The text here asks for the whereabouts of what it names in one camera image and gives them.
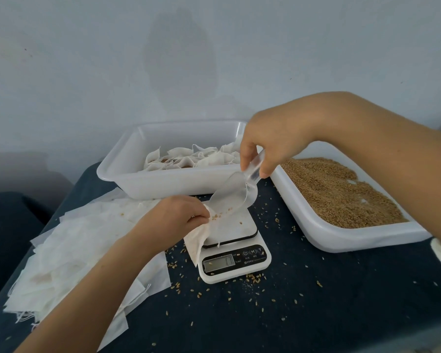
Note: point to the person's right hand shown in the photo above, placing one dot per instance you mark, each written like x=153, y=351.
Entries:
x=279, y=132

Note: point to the white plastic tub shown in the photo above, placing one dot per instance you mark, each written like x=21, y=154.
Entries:
x=132, y=180

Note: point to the person's right forearm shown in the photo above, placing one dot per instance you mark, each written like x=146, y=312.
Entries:
x=397, y=158

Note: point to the person's left forearm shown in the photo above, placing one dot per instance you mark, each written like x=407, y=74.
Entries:
x=77, y=305

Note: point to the dark blue tablecloth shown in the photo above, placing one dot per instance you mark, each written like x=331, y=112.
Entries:
x=338, y=305
x=11, y=239

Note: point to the white mesh bag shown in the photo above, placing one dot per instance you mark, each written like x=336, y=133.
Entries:
x=198, y=239

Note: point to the white tray of grain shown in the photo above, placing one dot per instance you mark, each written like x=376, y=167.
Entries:
x=331, y=231

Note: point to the clear plastic scoop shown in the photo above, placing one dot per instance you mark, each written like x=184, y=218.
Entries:
x=235, y=191

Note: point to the person's left hand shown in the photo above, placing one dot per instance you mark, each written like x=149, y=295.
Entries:
x=167, y=224

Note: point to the white digital kitchen scale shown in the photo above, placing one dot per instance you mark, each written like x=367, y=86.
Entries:
x=235, y=257

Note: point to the brown grain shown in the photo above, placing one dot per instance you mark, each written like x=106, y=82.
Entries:
x=345, y=191

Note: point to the pile of white bags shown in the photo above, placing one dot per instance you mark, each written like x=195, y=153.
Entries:
x=73, y=253

